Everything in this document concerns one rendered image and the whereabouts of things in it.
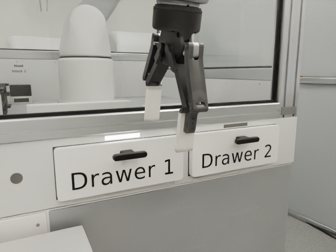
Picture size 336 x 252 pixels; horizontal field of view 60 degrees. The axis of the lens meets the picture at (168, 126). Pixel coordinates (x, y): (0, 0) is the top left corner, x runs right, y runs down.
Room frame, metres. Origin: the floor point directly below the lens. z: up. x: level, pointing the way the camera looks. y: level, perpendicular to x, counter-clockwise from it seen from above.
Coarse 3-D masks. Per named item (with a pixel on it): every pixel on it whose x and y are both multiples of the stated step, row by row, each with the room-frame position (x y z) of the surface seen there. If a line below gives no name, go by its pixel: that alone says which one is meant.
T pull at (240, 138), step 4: (236, 136) 0.75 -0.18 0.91; (240, 136) 0.74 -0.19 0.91; (244, 136) 0.74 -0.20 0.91; (252, 136) 0.74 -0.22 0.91; (256, 136) 0.74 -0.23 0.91; (236, 140) 0.71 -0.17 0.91; (240, 140) 0.71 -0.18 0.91; (244, 140) 0.72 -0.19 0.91; (248, 140) 0.72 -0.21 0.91; (252, 140) 0.73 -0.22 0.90; (256, 140) 0.73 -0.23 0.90
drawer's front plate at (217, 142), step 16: (240, 128) 0.76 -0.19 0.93; (256, 128) 0.78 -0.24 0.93; (272, 128) 0.81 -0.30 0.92; (208, 144) 0.71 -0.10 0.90; (224, 144) 0.73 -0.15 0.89; (240, 144) 0.76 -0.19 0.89; (256, 144) 0.78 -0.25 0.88; (272, 144) 0.81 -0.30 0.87; (192, 160) 0.69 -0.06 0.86; (208, 160) 0.71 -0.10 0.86; (224, 160) 0.73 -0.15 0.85; (240, 160) 0.76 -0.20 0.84; (256, 160) 0.78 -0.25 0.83; (272, 160) 0.81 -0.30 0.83
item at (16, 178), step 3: (12, 174) 0.53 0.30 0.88; (15, 174) 0.53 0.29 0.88; (18, 174) 0.54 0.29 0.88; (12, 177) 0.53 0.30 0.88; (15, 177) 0.53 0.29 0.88; (18, 177) 0.54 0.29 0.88; (21, 177) 0.54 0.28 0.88; (12, 180) 0.53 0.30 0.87; (15, 180) 0.53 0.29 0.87; (18, 180) 0.54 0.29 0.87; (21, 180) 0.54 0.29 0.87; (15, 183) 0.53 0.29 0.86
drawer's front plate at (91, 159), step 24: (96, 144) 0.59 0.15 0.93; (120, 144) 0.61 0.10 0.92; (144, 144) 0.63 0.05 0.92; (168, 144) 0.66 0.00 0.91; (72, 168) 0.56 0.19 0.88; (96, 168) 0.59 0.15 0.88; (120, 168) 0.61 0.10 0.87; (144, 168) 0.63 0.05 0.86; (72, 192) 0.56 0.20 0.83; (96, 192) 0.58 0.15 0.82
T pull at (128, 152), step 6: (120, 150) 0.61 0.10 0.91; (126, 150) 0.60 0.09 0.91; (132, 150) 0.60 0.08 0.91; (144, 150) 0.60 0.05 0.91; (114, 156) 0.57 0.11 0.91; (120, 156) 0.57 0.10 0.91; (126, 156) 0.58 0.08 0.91; (132, 156) 0.58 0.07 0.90; (138, 156) 0.59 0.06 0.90; (144, 156) 0.60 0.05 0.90
